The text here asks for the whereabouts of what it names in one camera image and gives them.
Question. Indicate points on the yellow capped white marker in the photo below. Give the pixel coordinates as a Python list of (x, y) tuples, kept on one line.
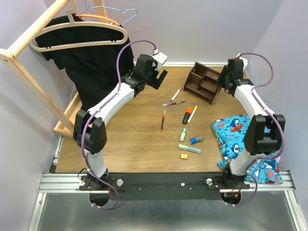
[(192, 114)]

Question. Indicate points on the blue shark print cloth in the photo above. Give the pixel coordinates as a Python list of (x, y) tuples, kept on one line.
[(230, 133)]

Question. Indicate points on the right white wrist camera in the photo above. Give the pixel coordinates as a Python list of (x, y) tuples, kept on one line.
[(245, 61)]

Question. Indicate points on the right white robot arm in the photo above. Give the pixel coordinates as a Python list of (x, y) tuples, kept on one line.
[(250, 144)]

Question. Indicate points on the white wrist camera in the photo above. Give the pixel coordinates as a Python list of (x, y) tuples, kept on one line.
[(245, 61), (160, 57)]

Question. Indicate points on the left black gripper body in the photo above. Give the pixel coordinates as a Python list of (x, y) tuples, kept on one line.
[(150, 79)]

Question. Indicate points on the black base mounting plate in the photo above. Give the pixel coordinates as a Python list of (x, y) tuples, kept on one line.
[(161, 186)]

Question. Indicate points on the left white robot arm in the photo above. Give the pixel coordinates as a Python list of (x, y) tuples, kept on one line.
[(90, 126)]

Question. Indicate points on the dark wooden desk organizer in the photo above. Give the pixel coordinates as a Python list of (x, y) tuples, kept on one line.
[(202, 82)]

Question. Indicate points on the blue grey glue stick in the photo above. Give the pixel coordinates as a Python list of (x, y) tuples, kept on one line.
[(196, 139)]

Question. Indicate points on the beige wooden hanger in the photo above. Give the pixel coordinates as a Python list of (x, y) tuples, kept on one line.
[(68, 32)]

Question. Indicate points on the wooden clothes rack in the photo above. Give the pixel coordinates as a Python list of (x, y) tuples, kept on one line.
[(20, 22)]

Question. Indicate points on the orange black highlighter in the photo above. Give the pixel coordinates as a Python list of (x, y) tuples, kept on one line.
[(187, 115)]

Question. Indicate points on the blue wire hanger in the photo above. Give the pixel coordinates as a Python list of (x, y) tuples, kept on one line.
[(99, 8)]

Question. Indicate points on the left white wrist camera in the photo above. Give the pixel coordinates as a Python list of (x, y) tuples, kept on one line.
[(160, 57)]

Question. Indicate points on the mint green highlighter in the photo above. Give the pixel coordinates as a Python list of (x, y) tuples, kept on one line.
[(189, 149)]

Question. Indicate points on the aluminium rail frame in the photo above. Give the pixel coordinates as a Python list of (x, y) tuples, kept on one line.
[(62, 206)]

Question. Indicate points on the pink capped white marker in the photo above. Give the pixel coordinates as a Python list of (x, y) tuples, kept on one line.
[(176, 94)]

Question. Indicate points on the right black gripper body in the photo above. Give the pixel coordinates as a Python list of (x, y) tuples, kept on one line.
[(223, 78)]

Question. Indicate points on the red clear pen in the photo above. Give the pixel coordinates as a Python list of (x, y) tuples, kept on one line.
[(163, 120)]

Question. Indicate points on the orange plastic hanger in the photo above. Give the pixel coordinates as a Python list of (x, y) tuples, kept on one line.
[(105, 19)]

